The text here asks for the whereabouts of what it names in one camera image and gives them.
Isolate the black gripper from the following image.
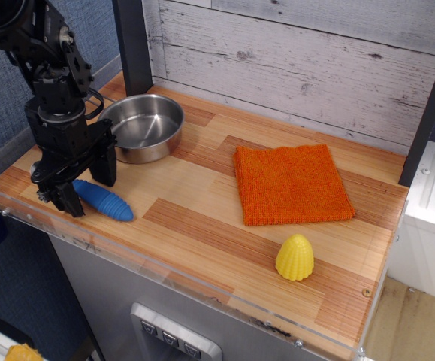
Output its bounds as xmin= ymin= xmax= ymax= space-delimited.
xmin=25 ymin=97 xmax=116 ymax=217

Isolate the blue handled metal spoon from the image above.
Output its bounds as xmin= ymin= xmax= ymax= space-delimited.
xmin=38 ymin=178 xmax=134 ymax=222

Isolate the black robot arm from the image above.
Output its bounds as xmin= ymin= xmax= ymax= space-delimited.
xmin=0 ymin=1 xmax=116 ymax=217

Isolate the small steel pot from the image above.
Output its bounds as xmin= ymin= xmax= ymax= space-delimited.
xmin=98 ymin=94 xmax=185 ymax=165

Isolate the clear acrylic table guard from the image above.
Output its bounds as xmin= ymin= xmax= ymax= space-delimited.
xmin=0 ymin=177 xmax=407 ymax=360

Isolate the silver button control panel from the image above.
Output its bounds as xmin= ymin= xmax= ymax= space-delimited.
xmin=130 ymin=302 xmax=222 ymax=360

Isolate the yellow object bottom left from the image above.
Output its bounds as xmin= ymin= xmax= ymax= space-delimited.
xmin=4 ymin=344 xmax=44 ymax=361

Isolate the orange knitted cloth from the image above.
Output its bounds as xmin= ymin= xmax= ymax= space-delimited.
xmin=233 ymin=144 xmax=355 ymax=226

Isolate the yellow toy corn piece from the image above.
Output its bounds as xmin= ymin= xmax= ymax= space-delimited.
xmin=275 ymin=234 xmax=314 ymax=281

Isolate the dark vertical post left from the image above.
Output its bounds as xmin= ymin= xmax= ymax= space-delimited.
xmin=113 ymin=0 xmax=153 ymax=96

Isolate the dark vertical post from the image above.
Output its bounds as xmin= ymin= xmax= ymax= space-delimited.
xmin=113 ymin=0 xmax=153 ymax=96
xmin=398 ymin=81 xmax=435 ymax=187

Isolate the dark vertical post right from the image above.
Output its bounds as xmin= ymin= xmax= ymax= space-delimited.
xmin=398 ymin=81 xmax=435 ymax=187

